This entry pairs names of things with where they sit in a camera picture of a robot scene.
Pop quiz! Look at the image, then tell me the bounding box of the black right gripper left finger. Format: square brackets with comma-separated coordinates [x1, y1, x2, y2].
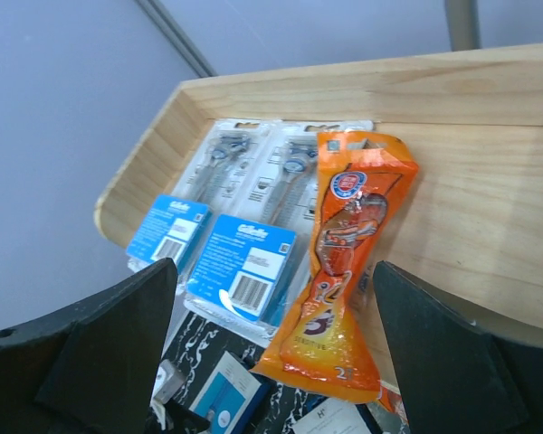
[0, 259, 177, 433]

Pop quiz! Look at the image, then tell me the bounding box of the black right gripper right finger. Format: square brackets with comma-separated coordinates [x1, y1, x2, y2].
[373, 261, 543, 433]

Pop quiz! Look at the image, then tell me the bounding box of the orange razor pack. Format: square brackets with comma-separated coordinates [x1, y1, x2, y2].
[252, 130, 419, 403]
[376, 382, 408, 423]

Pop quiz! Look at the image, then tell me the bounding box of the blue Harry's razor box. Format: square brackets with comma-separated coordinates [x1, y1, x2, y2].
[190, 352, 272, 434]

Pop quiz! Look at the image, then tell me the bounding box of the Gillette razor blister pack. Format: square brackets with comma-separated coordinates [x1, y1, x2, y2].
[126, 118, 276, 296]

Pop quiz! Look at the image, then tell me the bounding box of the wooden two-tier shelf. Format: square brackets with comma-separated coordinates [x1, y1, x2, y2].
[93, 41, 543, 390]

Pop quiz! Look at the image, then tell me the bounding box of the white Harry's razor box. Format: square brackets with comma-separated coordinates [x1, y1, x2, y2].
[291, 398, 383, 434]

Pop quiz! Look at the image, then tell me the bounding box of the metal clothes rack bar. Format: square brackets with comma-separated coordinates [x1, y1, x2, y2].
[443, 0, 481, 52]

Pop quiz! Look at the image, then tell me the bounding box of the aluminium corner frame profile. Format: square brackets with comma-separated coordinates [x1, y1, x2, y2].
[135, 0, 218, 78]

